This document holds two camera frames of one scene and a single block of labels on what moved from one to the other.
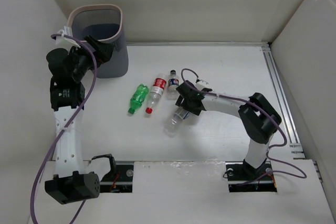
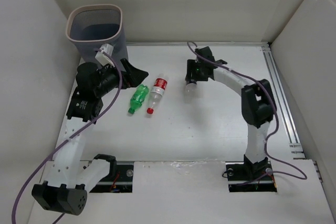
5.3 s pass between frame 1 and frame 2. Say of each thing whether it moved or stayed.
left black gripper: moved
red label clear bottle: stayed
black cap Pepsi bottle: moved
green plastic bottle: stayed
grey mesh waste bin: stayed
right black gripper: moved
